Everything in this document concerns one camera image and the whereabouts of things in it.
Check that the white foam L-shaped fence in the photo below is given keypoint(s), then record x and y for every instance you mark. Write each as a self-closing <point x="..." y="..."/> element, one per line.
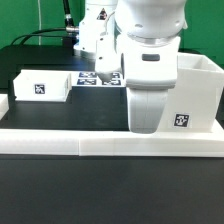
<point x="101" y="129"/>

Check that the white rear drawer tray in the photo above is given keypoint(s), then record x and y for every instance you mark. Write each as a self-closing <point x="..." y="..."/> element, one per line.
<point x="42" y="85"/>

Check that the white drawer cabinet box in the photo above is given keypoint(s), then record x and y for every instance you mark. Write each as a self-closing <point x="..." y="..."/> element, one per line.
<point x="192" y="105"/>

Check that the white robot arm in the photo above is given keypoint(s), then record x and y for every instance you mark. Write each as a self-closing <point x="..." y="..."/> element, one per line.
<point x="140" y="39"/>

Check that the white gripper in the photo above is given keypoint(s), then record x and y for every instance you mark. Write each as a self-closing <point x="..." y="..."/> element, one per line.
<point x="145" y="109"/>

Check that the white marker tag sheet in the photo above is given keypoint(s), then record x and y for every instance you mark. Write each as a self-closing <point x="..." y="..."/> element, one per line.
<point x="90" y="79"/>

